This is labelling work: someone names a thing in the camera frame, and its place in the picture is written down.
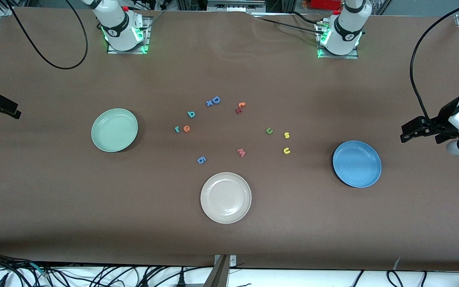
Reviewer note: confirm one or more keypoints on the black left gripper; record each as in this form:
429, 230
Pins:
446, 118

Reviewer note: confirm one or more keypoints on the green foam letter u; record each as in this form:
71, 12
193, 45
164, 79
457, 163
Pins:
269, 130

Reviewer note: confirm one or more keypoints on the blue plate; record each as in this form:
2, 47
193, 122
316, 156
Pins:
357, 164

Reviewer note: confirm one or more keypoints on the brown paper table cover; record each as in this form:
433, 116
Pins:
54, 207

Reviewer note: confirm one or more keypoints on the light green plate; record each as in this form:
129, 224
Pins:
114, 130

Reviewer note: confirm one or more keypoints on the red box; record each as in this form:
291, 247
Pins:
325, 4

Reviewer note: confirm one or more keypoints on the pink foam letter m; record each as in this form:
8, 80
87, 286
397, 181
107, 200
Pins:
241, 152

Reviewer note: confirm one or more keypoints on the beige plate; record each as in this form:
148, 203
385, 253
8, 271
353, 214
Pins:
226, 197

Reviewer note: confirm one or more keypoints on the blue foam letter g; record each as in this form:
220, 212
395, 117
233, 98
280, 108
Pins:
201, 160

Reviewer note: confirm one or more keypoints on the blue foam letter D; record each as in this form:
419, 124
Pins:
215, 99

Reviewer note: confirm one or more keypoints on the aluminium profile bar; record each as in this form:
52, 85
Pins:
217, 275

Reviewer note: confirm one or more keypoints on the black power plug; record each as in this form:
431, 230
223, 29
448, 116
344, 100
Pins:
181, 281

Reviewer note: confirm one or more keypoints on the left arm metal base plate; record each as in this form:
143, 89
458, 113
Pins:
339, 56

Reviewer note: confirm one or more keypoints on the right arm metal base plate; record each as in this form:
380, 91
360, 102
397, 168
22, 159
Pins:
148, 32

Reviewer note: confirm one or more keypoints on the grey metal enclosure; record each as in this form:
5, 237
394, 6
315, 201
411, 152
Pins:
233, 4

